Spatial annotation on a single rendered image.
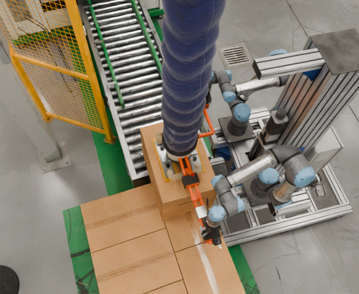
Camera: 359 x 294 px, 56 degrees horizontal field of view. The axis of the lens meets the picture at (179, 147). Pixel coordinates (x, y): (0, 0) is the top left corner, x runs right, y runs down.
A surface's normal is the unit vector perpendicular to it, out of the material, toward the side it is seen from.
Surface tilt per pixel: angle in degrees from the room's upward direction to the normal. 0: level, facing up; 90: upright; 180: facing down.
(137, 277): 0
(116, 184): 0
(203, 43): 76
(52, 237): 0
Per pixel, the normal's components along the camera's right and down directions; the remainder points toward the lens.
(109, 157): 0.04, -0.47
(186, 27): -0.18, 0.86
